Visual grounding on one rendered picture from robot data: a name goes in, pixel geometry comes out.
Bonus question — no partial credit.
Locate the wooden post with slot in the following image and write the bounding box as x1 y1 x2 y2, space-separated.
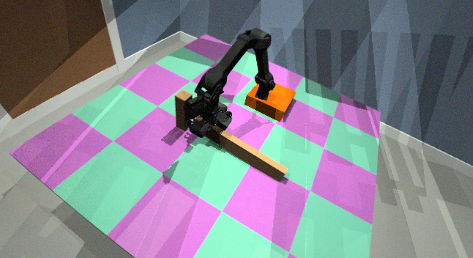
175 89 193 131

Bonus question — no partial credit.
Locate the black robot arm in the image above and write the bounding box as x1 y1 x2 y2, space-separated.
183 28 276 130

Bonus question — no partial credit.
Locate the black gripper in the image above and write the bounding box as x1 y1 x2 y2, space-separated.
189 102 228 138

